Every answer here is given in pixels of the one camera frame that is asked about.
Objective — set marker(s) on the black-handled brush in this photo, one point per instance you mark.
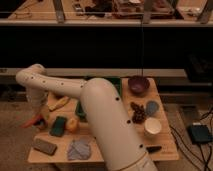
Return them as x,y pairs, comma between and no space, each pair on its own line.
153,149

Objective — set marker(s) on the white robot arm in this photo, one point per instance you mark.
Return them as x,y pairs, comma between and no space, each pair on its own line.
119,143

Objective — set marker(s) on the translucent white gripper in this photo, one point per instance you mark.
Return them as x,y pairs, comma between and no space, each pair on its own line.
45,114

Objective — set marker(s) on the crumpled blue-grey cloth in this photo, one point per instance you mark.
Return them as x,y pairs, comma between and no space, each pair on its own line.
79,149

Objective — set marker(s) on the purple bowl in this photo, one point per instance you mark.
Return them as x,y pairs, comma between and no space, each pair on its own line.
138,84

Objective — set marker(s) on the black foot pedal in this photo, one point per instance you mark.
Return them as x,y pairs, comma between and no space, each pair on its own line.
199,134

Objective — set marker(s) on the green plastic tray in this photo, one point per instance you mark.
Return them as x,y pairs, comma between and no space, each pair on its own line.
116,81

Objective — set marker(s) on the small metal cup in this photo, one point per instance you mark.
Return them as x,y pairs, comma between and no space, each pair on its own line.
41,125

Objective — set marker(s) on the grey rectangular block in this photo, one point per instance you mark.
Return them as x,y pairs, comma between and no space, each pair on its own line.
44,146

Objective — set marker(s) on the green sponge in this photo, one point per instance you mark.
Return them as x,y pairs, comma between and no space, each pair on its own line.
58,126

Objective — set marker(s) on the white cup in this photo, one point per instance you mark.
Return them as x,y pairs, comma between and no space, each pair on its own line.
152,127

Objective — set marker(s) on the small blue bowl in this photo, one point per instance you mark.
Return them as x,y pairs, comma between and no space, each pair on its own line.
151,108

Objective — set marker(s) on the yellow banana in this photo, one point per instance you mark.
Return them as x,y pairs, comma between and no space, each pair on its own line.
59,104

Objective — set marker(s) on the red yellow apple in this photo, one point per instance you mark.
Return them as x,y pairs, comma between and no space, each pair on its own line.
72,125

